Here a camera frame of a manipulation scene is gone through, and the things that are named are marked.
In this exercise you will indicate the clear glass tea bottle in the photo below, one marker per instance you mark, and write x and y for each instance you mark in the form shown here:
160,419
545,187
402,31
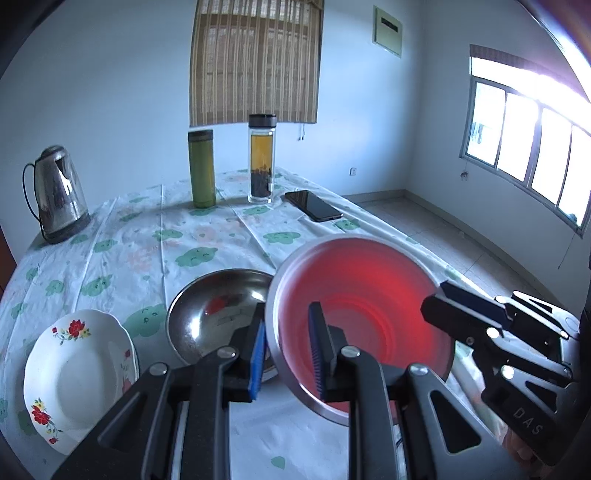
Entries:
262,157

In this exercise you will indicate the stainless steel bowl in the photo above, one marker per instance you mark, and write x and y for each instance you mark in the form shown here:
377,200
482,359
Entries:
207,314

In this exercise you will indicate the stainless steel electric kettle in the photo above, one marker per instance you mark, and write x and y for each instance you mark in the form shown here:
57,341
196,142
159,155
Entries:
60,194

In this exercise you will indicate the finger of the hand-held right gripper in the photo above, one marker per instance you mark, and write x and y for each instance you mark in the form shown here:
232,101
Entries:
461,323
471,297

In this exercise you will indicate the green thermos bottle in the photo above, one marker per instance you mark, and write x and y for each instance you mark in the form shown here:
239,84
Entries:
202,170

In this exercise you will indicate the bamboo window blind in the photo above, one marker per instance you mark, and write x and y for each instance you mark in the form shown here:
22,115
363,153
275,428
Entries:
254,60

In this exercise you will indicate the black smartphone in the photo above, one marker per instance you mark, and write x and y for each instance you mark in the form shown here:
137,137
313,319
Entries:
314,205

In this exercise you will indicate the white framed window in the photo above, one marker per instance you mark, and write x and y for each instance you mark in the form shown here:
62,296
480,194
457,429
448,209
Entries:
521,134

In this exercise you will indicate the red bowl with steel rim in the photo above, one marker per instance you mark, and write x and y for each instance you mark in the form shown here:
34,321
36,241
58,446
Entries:
383,295

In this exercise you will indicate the wall electrical panel box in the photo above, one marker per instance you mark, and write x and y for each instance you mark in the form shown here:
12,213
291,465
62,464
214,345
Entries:
388,30

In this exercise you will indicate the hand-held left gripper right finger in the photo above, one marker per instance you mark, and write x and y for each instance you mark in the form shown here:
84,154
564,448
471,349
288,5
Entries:
316,350

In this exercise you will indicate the white tablecloth with green clouds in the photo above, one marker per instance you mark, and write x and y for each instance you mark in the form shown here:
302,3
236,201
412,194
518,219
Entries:
138,258

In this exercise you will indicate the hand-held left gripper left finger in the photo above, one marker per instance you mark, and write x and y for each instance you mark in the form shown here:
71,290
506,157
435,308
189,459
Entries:
256,364

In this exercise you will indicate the white plate with red flowers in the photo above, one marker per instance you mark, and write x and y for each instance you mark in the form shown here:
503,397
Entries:
78,378

